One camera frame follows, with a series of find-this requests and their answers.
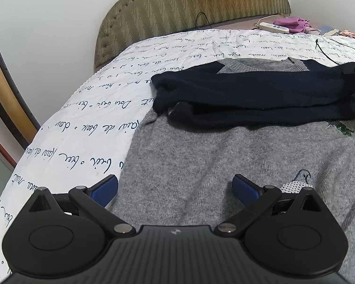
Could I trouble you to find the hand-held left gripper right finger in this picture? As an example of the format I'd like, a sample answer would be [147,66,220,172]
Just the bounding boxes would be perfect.
[214,173,329,238]

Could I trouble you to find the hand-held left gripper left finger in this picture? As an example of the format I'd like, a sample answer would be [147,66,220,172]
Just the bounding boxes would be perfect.
[27,174,136,239]

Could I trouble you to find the grey sweater with navy sleeves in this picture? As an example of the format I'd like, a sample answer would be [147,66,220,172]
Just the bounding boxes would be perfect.
[127,57,355,276]

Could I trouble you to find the blue striped cloth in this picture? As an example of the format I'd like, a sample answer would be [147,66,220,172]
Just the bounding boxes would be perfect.
[319,26,341,36]

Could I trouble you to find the white script-printed bed sheet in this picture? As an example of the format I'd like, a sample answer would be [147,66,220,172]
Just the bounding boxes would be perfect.
[0,29,355,284]

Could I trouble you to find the purple cloth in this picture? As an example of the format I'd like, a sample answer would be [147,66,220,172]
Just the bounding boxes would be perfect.
[273,17,313,34]

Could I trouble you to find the white power strip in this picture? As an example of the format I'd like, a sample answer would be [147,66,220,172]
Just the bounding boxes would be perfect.
[259,22,290,34]

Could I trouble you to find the brown mattress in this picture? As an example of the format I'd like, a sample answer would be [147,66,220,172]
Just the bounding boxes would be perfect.
[216,14,287,31]

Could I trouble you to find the olive padded headboard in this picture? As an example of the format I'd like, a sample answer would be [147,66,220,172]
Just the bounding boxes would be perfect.
[93,0,292,73]

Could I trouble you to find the black cable on sheet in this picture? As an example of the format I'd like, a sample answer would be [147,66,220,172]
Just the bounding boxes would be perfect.
[315,35,355,66]

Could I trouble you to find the wooden door frame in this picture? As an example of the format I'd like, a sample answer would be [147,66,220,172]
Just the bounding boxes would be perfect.
[0,20,41,152]

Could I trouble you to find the black cable by headboard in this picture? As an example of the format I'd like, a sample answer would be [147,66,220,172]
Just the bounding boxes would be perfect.
[195,11,214,31]

